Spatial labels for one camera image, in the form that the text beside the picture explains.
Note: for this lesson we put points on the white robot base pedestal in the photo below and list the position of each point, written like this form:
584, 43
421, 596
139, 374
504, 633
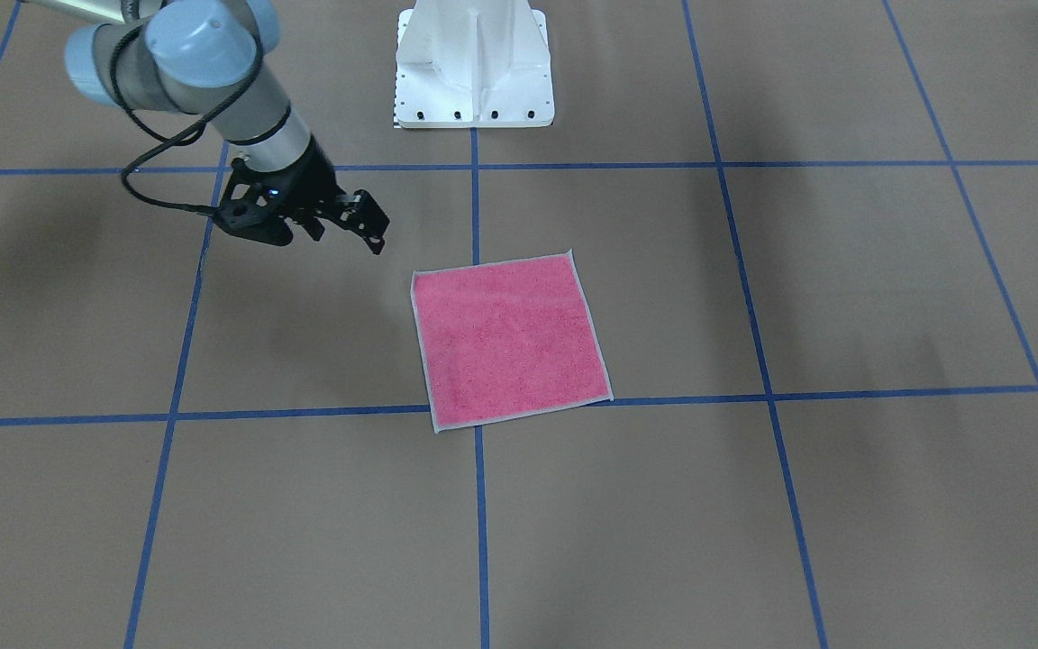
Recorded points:
473, 65

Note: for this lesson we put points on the pink and grey towel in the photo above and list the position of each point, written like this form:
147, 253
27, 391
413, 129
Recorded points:
503, 340

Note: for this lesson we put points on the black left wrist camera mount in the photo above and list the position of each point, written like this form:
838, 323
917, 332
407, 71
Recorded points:
253, 205

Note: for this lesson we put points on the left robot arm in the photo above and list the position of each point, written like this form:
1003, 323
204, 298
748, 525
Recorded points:
179, 69

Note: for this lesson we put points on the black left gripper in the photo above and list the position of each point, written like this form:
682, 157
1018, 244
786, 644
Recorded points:
314, 177

